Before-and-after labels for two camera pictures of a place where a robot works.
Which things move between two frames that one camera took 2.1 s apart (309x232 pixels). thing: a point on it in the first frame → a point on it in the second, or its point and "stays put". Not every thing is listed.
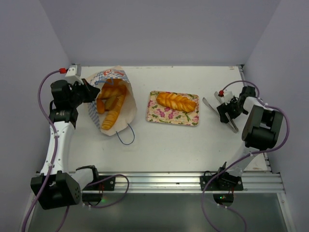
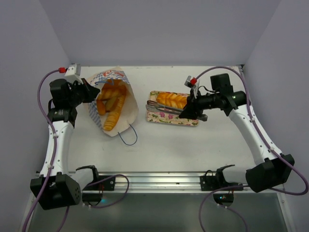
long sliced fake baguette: (112, 115) stays put
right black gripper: (224, 110) → (193, 106)
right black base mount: (226, 181) stays put
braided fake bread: (176, 102) stays put
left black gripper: (91, 91) stays put
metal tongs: (233, 128) → (158, 106)
